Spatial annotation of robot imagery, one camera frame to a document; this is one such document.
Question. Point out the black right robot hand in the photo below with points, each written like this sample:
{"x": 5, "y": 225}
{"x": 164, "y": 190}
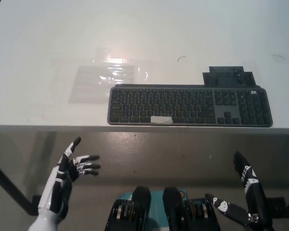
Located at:
{"x": 250, "y": 183}

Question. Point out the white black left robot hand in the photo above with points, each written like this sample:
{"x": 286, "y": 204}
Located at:
{"x": 55, "y": 183}

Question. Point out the dark grey full-size keyboard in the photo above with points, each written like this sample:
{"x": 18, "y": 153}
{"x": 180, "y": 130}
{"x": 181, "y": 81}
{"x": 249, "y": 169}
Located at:
{"x": 183, "y": 103}

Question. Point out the black ribbed robot body block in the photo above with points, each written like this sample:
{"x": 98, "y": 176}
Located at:
{"x": 131, "y": 209}
{"x": 185, "y": 209}

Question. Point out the black robot legs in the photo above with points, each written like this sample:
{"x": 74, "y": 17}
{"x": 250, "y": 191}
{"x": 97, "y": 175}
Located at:
{"x": 156, "y": 204}

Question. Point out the black slanted table leg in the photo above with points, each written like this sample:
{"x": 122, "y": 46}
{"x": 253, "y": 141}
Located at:
{"x": 9, "y": 185}

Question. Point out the clear plastic sheet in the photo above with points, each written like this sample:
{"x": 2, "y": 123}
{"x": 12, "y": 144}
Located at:
{"x": 91, "y": 84}

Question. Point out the white tape strip on spacebar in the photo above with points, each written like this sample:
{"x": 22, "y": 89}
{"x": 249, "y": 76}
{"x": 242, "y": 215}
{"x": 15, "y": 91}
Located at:
{"x": 161, "y": 119}

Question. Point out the black stepped flat plate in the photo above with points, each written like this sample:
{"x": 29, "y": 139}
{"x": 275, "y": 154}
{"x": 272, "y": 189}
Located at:
{"x": 226, "y": 75}

